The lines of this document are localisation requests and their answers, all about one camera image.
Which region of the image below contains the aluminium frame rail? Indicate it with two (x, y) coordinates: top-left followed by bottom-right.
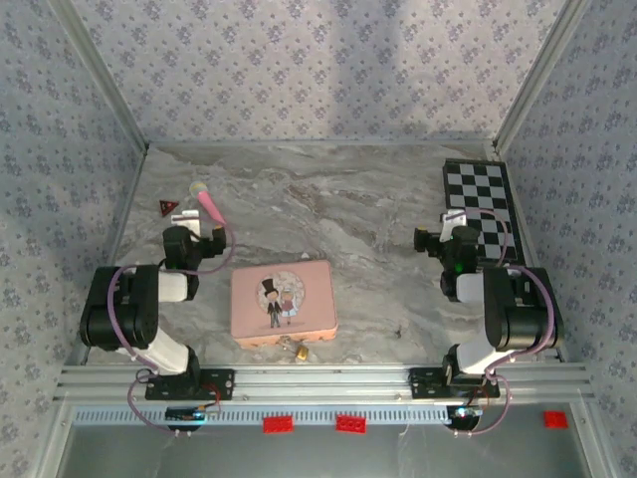
(54, 362), (596, 403)

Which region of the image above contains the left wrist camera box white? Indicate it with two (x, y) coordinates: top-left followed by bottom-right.
(171, 209), (201, 238)

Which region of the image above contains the aluminium frame post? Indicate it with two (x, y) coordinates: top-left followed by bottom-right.
(47, 0), (150, 150)
(492, 0), (593, 150)

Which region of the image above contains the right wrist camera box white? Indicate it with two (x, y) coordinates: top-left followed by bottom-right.
(440, 211), (467, 240)

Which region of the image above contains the slotted grey cable duct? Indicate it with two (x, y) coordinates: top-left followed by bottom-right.
(72, 403), (459, 424)

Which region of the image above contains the pink toy microphone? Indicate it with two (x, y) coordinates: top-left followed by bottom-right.
(187, 180), (229, 226)

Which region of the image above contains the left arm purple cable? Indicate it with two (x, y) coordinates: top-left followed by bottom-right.
(109, 211), (236, 438)

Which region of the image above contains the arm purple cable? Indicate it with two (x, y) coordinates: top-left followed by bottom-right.
(109, 211), (236, 438)
(444, 208), (556, 438)

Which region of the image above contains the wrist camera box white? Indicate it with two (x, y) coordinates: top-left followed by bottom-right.
(171, 209), (201, 238)
(440, 211), (467, 240)

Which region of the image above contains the brass padlock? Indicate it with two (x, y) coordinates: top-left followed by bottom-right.
(283, 338), (311, 360)

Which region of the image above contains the pink tin box wedding couple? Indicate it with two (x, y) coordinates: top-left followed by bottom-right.
(229, 259), (338, 350)

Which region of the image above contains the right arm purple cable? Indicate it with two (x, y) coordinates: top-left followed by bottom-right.
(444, 208), (556, 438)

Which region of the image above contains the black white chessboard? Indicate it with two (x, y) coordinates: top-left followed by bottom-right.
(441, 157), (527, 265)

